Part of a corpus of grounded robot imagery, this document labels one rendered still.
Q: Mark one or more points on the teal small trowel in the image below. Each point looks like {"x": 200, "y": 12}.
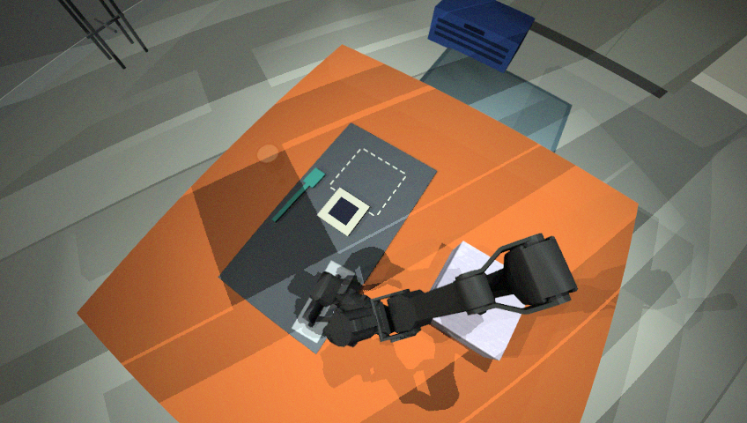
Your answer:
{"x": 310, "y": 181}

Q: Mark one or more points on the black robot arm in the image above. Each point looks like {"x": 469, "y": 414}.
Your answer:
{"x": 534, "y": 270}

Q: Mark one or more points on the cream square tile with dark centre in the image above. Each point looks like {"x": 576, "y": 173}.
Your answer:
{"x": 343, "y": 211}

